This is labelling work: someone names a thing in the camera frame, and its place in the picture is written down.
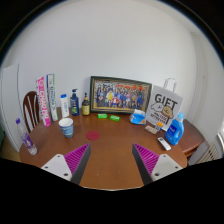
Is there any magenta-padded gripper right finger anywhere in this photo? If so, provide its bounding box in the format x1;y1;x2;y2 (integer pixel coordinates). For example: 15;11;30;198
132;143;184;186

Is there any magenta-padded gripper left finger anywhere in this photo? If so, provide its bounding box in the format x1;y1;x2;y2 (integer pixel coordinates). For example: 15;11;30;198
40;143;92;186

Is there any clear purple-labelled water bottle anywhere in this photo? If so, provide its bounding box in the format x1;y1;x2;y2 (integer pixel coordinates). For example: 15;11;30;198
15;118;38;156

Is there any white remote control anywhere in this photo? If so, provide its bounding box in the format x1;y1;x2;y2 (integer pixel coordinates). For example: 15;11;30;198
157;136;172;152

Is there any small tan packet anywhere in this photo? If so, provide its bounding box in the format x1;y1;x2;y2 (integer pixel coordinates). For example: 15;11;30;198
144;124;158;135

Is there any blue painted mug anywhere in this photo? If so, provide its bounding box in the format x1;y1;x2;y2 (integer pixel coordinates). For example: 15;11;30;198
58;117;75;139

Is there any flat round red coaster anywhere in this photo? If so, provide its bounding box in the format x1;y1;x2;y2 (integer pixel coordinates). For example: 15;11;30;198
85;130;101;141

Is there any blue detergent bottle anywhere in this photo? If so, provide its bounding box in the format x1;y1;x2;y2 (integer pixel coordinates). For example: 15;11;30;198
164;112;185;146

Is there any blue tissue pack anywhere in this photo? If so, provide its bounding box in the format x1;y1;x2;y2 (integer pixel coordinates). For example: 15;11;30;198
129;109;148;126

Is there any white bottle with blue cap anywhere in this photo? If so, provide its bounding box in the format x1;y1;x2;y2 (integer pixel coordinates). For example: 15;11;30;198
60;93;70;119

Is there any white paper gift bag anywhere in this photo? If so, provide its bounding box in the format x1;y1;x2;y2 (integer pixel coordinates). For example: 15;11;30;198
145;77;184;132

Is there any dark blue pump bottle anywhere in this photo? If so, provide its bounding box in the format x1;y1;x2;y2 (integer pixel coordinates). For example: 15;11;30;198
70;88;80;117

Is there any amber pump bottle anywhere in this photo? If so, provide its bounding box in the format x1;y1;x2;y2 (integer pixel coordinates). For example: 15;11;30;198
81;92;91;117

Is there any white radiator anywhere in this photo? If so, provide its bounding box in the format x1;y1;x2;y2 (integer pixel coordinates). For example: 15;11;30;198
199;131;224;165

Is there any pink white tall tube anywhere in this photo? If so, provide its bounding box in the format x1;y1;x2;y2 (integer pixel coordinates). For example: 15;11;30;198
35;75;52;128

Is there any dark wooden chair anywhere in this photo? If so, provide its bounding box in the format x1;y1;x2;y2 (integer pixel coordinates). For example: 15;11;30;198
22;90;41;135

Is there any green white tall tube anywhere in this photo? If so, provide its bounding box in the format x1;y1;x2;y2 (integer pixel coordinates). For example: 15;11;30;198
46;73;60;122

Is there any framed group photo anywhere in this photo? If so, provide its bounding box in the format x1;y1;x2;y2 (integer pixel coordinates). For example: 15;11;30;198
89;75;153;116

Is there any white cabinet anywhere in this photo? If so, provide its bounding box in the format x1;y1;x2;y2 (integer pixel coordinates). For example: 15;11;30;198
0;64;22;153

